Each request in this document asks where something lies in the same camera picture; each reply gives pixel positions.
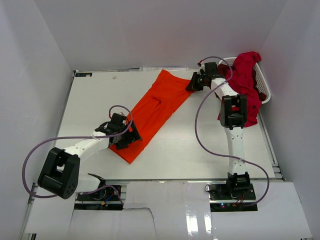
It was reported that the orange t shirt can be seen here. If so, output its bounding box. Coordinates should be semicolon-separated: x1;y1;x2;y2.
110;70;193;164

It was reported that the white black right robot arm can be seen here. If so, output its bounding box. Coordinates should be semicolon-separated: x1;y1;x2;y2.
186;62;251;200

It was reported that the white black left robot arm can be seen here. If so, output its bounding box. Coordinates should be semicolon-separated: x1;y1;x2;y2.
37;112;142;200

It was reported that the maroon t shirt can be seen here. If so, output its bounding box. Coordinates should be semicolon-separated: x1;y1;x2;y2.
217;62;269;103

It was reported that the pink magenta t shirt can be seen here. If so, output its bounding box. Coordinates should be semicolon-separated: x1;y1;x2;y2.
217;51;262;127

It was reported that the white perforated laundry basket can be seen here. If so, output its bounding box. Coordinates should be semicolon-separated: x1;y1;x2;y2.
218;57;271;104

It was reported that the printed paper sheet at wall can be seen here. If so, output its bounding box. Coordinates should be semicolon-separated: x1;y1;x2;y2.
139;67;189;72

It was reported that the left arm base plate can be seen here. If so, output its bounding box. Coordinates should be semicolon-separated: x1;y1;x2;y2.
74;187;123;211

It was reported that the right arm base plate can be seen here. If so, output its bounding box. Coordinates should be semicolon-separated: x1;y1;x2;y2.
204;183;258;213

